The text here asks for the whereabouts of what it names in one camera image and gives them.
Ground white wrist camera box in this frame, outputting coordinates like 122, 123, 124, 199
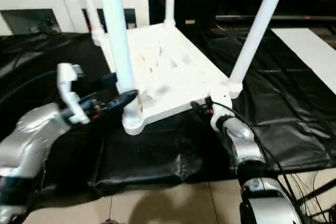
207, 93, 233, 131
56, 62, 91, 126

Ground thin black floor cables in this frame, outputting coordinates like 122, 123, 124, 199
277, 164, 336, 224

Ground black mat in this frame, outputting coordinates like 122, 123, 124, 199
0, 25, 336, 198

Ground white plastic table top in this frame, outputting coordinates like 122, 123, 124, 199
96, 21, 243, 136

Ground black metal rail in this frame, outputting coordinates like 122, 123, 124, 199
215, 15, 336, 23

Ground white flat board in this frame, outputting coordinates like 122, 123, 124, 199
271, 27, 336, 98

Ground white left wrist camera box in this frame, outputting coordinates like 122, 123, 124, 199
56, 62, 91, 126

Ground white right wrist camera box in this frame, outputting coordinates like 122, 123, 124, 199
207, 93, 233, 131

